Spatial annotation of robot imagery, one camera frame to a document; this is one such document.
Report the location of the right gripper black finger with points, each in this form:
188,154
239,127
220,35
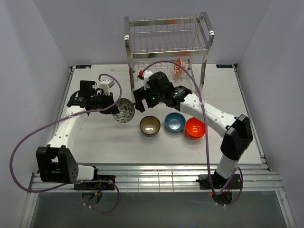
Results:
139,95
139,105

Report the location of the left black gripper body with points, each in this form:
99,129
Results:
102,101

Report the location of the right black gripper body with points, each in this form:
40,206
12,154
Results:
153,98

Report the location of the grey leaf patterned bowl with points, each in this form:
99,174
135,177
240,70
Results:
126,111

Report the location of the brown bowl dark patterned rim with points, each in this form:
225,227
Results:
150,125

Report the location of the orange floral white bowl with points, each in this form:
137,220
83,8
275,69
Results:
178,71

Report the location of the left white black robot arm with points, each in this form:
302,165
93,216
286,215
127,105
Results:
55,161

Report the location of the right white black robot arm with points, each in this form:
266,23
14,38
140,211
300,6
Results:
235,131

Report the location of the stainless steel dish rack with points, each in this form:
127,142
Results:
158,43

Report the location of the blue ceramic bowl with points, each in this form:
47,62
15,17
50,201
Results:
175,122

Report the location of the left blue table sticker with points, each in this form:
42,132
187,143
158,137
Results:
83,66

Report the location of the blue table sticker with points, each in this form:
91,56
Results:
83,66
224,66

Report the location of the orange plastic bowl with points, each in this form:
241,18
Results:
195,128

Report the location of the right blue table sticker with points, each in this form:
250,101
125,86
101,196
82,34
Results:
224,66

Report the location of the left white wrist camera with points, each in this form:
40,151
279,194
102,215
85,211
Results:
106,85

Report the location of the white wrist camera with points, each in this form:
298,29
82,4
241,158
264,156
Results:
144,76
106,85

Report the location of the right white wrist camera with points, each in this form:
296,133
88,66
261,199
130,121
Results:
144,76

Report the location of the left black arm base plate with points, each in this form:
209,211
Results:
97,185

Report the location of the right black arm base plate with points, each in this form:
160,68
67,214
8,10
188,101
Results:
235,181

